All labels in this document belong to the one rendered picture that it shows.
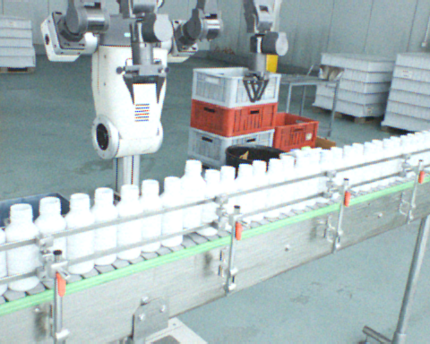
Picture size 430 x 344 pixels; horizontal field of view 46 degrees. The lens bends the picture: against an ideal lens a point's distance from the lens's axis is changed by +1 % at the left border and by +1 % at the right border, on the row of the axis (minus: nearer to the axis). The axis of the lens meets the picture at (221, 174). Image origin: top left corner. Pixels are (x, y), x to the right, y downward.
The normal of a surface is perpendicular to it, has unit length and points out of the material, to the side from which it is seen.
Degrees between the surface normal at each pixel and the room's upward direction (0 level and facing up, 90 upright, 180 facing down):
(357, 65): 90
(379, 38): 90
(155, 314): 90
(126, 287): 90
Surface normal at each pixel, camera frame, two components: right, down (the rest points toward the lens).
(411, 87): -0.72, 0.15
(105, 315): 0.66, 0.29
